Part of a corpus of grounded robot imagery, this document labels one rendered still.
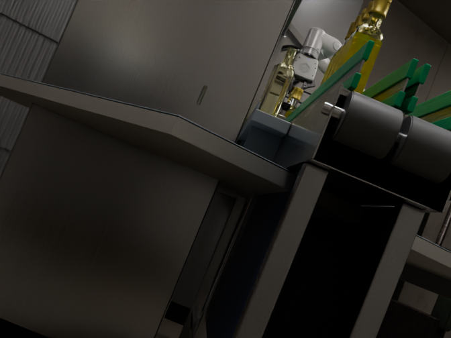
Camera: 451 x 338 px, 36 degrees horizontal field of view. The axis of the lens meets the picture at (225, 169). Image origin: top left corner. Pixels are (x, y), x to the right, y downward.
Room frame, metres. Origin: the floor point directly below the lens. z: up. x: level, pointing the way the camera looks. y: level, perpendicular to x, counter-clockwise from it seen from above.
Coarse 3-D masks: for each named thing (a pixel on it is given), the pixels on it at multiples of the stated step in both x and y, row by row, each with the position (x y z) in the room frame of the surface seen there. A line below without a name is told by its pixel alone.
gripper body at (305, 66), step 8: (296, 56) 2.72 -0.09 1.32; (304, 56) 2.72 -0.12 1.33; (312, 56) 2.72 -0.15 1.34; (296, 64) 2.70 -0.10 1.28; (304, 64) 2.71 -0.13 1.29; (312, 64) 2.71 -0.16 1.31; (296, 72) 2.69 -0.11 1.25; (304, 72) 2.70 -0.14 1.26; (312, 72) 2.70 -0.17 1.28; (312, 80) 2.70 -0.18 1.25
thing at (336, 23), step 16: (304, 0) 3.67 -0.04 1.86; (320, 0) 3.67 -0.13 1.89; (336, 0) 3.67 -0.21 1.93; (352, 0) 3.68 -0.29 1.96; (304, 16) 3.67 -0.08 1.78; (320, 16) 3.67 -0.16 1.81; (336, 16) 3.67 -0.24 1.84; (352, 16) 3.68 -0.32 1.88; (304, 32) 3.67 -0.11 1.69; (336, 32) 3.68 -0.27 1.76; (320, 80) 3.68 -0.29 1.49; (304, 96) 3.67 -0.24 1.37
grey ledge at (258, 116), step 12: (252, 120) 1.57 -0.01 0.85; (264, 120) 1.57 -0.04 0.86; (276, 120) 1.57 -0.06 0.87; (252, 132) 1.65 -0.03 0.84; (264, 132) 1.65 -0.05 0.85; (276, 132) 1.60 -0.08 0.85; (240, 144) 2.04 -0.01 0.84; (252, 144) 1.65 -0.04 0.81; (264, 144) 1.65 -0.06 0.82; (276, 144) 1.65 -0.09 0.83; (264, 156) 1.65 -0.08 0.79
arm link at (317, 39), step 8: (312, 32) 2.74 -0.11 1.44; (320, 32) 2.74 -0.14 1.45; (312, 40) 2.73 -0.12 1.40; (320, 40) 2.73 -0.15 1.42; (328, 40) 2.75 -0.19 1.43; (336, 40) 2.77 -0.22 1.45; (320, 48) 2.74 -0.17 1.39; (328, 48) 2.75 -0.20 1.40; (336, 48) 2.76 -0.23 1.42; (328, 56) 2.79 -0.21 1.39
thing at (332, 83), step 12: (360, 48) 1.10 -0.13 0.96; (348, 60) 1.19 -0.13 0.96; (360, 60) 1.07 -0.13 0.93; (336, 72) 1.29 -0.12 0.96; (348, 72) 1.15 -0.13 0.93; (324, 84) 1.41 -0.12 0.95; (336, 84) 1.25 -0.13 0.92; (348, 84) 1.08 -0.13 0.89; (312, 96) 1.55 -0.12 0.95; (324, 96) 1.36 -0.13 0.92; (300, 108) 1.72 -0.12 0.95; (288, 120) 1.94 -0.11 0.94
